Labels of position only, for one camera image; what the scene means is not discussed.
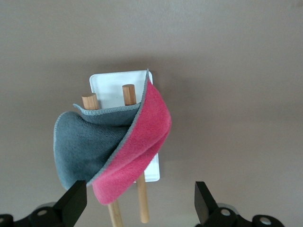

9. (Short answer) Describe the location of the pink and grey cloth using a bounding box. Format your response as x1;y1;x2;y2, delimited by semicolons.
53;68;172;206

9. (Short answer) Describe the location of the white rack with wooden dowels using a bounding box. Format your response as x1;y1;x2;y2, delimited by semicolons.
81;69;161;227

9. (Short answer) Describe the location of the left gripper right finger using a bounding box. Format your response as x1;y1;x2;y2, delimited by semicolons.
194;181;285;227

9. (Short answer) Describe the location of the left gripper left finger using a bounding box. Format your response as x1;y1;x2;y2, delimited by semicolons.
0;180;88;227

